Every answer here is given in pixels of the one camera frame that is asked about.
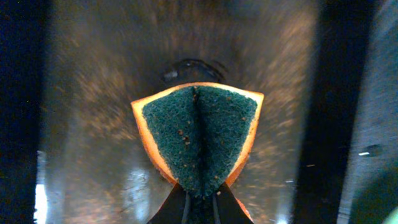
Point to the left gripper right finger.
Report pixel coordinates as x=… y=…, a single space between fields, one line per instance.
x=226 y=209

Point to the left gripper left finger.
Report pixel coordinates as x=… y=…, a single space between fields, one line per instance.
x=174 y=208

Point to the green and yellow sponge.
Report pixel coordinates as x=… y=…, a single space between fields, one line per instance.
x=199 y=135

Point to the light blue plate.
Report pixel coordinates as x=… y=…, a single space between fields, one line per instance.
x=392 y=218

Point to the black rectangular tray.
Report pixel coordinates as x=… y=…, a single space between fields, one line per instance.
x=70 y=148

